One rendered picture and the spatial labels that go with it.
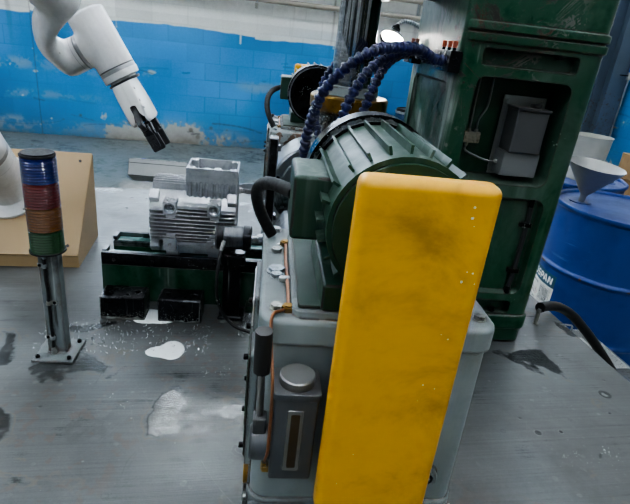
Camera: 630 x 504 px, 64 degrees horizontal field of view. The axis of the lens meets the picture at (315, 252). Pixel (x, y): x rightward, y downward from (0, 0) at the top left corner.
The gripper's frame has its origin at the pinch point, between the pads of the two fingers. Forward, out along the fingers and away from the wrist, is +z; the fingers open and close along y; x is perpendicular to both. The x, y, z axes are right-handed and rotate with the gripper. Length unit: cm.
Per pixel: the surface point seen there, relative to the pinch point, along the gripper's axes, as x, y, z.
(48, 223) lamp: -14.4, 38.4, 1.3
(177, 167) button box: -4.2, -17.3, 10.3
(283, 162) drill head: 24.0, -14.9, 21.3
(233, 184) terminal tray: 13.4, 10.9, 15.2
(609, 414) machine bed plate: 68, 50, 83
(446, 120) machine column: 62, 23, 19
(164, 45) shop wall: -88, -532, -48
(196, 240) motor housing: -0.1, 14.6, 22.7
